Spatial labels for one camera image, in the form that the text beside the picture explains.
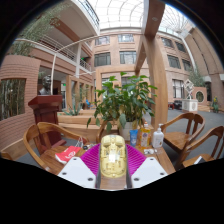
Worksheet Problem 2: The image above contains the white pump bottle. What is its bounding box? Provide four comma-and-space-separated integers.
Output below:
151, 123, 165, 149

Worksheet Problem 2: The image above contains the white abstract sculpture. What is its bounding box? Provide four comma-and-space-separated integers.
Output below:
181, 78, 199, 113

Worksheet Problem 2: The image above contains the blue tube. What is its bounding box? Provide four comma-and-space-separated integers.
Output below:
129, 129, 139, 148

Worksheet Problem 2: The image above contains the yellow liquid soap bottle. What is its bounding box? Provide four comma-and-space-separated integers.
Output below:
138, 121, 152, 149

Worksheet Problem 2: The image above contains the dark red wooden pedestal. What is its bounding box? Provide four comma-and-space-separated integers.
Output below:
27, 94, 64, 148

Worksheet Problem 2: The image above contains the wooden armchair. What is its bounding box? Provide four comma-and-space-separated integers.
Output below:
174, 125, 224, 169
22, 121, 89, 175
160, 112, 206, 161
95, 119, 121, 144

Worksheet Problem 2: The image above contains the spiky green agave plant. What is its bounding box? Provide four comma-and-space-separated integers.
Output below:
64, 99, 83, 117

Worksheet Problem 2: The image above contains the red and white bag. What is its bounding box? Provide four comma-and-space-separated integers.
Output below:
54, 145, 82, 165

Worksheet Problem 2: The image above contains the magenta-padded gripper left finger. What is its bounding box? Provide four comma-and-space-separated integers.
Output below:
57, 143, 102, 190

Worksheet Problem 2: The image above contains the dark bust statue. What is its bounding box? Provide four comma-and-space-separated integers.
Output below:
37, 74, 53, 96

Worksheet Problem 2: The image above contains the leafy potted plant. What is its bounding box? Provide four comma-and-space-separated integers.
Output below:
86, 71, 158, 141

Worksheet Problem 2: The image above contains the yellow flowering plant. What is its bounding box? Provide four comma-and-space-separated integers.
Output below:
211, 96, 221, 113

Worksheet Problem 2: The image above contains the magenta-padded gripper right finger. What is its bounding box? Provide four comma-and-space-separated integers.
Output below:
125, 143, 169, 190

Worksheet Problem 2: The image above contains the yellow computer mouse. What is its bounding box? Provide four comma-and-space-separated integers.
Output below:
99, 134, 128, 179

